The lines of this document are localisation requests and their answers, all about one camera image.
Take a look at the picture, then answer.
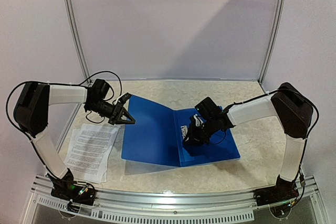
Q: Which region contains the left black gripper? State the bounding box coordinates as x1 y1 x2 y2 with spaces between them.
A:
87 99 135 125

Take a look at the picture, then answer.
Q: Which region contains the blue file folder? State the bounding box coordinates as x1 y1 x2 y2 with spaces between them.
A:
121 95 240 167

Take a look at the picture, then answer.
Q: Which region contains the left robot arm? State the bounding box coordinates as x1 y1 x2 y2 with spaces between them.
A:
13 79 135 200

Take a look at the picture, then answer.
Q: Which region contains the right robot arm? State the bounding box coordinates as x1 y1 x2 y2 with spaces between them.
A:
182 82 320 203

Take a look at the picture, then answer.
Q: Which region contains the metal folder clip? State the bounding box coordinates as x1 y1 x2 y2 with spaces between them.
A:
181 125 189 143

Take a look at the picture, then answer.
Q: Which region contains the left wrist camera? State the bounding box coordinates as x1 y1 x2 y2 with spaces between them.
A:
112 92 132 105

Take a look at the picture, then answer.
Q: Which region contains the aluminium front rail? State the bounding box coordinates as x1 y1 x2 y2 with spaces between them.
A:
23 175 328 223

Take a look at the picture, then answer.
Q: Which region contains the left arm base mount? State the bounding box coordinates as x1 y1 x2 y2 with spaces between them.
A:
47 169 97 206

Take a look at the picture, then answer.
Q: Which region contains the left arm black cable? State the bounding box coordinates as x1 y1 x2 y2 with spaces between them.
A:
5 70 123 156

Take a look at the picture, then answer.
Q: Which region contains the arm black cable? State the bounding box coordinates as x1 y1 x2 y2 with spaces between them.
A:
5 70 123 156
209 89 320 187

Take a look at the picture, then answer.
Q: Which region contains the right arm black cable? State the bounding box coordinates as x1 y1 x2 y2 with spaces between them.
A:
209 89 320 187

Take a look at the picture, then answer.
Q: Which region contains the left aluminium frame post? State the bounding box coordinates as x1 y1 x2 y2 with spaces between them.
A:
64 0 90 79

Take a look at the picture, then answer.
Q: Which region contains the aluminium frame post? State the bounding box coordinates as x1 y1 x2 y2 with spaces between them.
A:
64 0 90 79
258 0 285 86

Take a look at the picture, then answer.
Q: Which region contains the right aluminium frame post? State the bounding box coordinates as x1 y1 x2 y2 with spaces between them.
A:
258 0 285 86

